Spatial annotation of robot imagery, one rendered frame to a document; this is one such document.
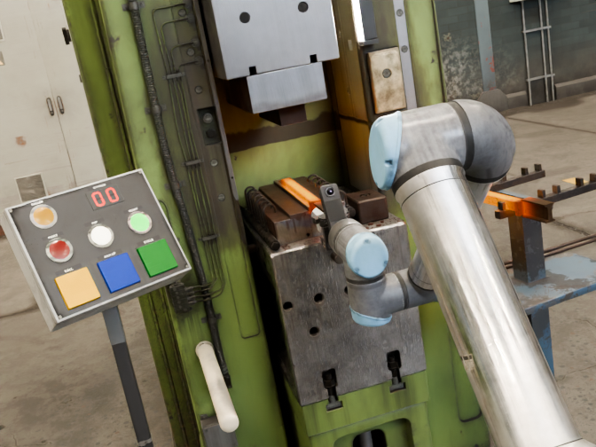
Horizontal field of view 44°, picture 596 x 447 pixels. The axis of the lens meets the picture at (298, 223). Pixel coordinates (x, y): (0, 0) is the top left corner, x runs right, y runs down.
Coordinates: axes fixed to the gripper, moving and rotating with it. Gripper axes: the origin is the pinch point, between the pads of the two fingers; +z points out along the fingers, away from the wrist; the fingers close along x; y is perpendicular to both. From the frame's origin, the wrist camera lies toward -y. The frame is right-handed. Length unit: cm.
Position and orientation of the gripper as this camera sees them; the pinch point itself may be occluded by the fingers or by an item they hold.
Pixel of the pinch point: (320, 207)
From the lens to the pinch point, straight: 191.9
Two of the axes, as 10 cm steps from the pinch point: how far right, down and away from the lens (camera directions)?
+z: -2.6, -2.7, 9.3
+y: 1.6, 9.4, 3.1
